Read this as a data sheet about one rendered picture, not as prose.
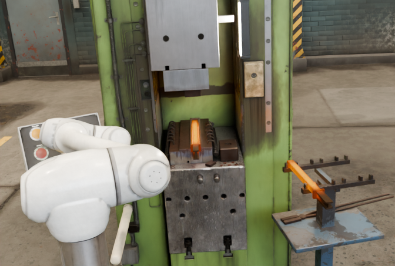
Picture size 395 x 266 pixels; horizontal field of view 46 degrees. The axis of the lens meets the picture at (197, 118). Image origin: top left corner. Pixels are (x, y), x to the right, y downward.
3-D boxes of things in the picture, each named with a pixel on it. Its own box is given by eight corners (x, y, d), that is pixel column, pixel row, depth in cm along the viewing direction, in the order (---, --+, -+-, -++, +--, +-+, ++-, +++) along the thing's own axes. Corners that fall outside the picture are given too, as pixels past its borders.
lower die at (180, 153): (213, 162, 218) (211, 145, 216) (170, 164, 218) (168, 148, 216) (209, 131, 258) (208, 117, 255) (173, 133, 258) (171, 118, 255)
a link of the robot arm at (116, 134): (127, 135, 168) (90, 128, 164) (137, 125, 154) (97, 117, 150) (123, 164, 165) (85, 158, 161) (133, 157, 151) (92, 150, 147)
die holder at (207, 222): (247, 249, 227) (245, 165, 213) (169, 253, 227) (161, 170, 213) (236, 195, 280) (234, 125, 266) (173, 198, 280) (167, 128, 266)
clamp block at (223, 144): (238, 160, 218) (238, 148, 216) (220, 161, 218) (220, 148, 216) (236, 151, 230) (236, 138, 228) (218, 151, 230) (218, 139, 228)
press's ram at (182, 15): (238, 66, 204) (236, -30, 191) (151, 71, 204) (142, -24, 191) (230, 49, 244) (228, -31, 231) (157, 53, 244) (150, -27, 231)
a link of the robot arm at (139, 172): (157, 134, 115) (102, 144, 111) (176, 142, 98) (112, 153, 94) (164, 185, 117) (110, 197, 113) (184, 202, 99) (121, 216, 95)
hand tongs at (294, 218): (388, 194, 230) (388, 191, 230) (394, 198, 227) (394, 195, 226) (280, 220, 213) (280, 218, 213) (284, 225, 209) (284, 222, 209)
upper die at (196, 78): (209, 88, 207) (208, 68, 204) (164, 91, 207) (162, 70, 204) (206, 68, 247) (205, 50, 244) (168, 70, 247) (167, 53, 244)
